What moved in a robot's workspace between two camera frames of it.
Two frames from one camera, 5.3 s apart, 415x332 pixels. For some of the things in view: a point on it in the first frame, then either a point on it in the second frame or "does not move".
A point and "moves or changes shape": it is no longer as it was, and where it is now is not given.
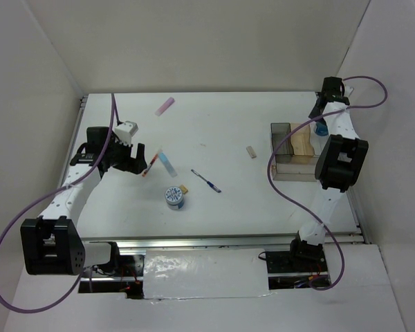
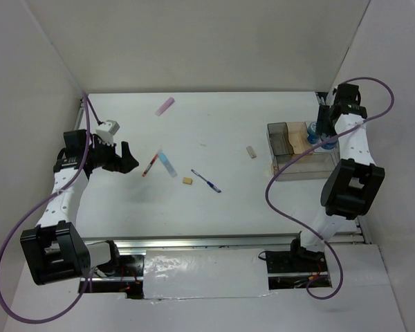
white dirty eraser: (250, 149) does not move
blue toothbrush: (209, 183) does not move
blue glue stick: (170, 169) does not move
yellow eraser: (184, 189) to (187, 180)
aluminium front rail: (334, 242) does not move
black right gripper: (315, 113) to (322, 125)
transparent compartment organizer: (294, 159) does not move
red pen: (155, 158) does not move
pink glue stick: (164, 106) does not move
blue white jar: (321, 129) moves or changes shape
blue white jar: (174, 198) moves or changes shape
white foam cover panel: (205, 273) does not move
